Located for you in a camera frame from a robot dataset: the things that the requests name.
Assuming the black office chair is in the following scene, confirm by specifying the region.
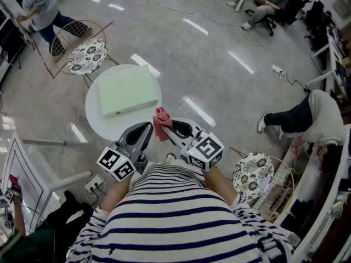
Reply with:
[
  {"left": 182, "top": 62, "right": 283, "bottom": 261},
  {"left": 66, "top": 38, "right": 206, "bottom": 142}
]
[{"left": 245, "top": 8, "right": 278, "bottom": 37}]

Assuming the person's striped shirt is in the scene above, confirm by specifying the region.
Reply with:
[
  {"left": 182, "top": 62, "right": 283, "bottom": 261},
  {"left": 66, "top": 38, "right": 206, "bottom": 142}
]
[{"left": 65, "top": 158, "right": 296, "bottom": 263}]

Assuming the pink cloth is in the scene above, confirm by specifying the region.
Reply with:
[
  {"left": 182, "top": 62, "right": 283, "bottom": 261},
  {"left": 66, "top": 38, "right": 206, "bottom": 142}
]
[{"left": 152, "top": 106, "right": 174, "bottom": 142}]

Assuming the white equipment bench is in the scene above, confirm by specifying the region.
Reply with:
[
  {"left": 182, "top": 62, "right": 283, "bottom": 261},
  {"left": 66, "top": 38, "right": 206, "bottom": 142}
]
[{"left": 0, "top": 0, "right": 31, "bottom": 77}]

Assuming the person's right forearm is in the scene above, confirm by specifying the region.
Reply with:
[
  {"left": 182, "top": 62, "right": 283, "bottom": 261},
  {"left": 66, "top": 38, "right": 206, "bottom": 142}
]
[{"left": 202, "top": 166, "right": 238, "bottom": 205}]

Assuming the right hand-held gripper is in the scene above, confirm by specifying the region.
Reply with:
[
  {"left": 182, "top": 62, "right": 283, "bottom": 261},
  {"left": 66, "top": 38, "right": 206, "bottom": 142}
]
[{"left": 161, "top": 117, "right": 225, "bottom": 173}]

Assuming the white table with black lines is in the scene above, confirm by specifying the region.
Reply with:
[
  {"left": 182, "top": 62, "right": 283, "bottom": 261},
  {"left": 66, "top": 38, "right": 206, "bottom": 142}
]
[{"left": 0, "top": 131, "right": 93, "bottom": 234}]

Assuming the white power strip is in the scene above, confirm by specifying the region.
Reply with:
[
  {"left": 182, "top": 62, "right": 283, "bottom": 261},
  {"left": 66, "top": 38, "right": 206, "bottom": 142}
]
[
  {"left": 271, "top": 64, "right": 287, "bottom": 79},
  {"left": 84, "top": 174, "right": 106, "bottom": 195}
]

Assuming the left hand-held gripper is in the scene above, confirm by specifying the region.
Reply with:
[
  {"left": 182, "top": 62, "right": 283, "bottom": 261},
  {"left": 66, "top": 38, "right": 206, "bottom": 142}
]
[{"left": 96, "top": 121, "right": 154, "bottom": 182}]

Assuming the black power cable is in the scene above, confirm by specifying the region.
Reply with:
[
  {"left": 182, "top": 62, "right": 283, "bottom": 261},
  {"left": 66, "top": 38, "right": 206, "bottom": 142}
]
[
  {"left": 285, "top": 72, "right": 313, "bottom": 95},
  {"left": 88, "top": 183, "right": 108, "bottom": 211}
]

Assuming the white frame desk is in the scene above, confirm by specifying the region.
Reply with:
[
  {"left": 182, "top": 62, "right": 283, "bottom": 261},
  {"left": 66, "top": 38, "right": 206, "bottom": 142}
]
[{"left": 305, "top": 26, "right": 351, "bottom": 99}]

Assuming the long white floor cable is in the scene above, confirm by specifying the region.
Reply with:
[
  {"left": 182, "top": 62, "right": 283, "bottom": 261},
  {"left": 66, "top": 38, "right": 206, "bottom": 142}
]
[{"left": 126, "top": 0, "right": 281, "bottom": 71}]

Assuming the person's left forearm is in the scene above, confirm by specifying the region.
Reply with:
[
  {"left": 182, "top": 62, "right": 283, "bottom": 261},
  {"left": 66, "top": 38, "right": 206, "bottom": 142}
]
[{"left": 99, "top": 171, "right": 131, "bottom": 214}]

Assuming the white frame shelf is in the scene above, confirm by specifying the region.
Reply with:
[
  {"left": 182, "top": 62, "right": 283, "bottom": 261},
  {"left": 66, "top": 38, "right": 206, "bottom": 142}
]
[{"left": 274, "top": 127, "right": 351, "bottom": 263}]

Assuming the round white side table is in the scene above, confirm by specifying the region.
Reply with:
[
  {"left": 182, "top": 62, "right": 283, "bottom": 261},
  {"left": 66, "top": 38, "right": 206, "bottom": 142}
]
[{"left": 84, "top": 63, "right": 163, "bottom": 142}]

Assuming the gold wire chair floral cushion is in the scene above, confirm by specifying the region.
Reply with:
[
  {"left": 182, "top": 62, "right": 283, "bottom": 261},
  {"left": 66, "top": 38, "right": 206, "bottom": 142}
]
[
  {"left": 50, "top": 19, "right": 120, "bottom": 89},
  {"left": 228, "top": 146, "right": 296, "bottom": 221}
]

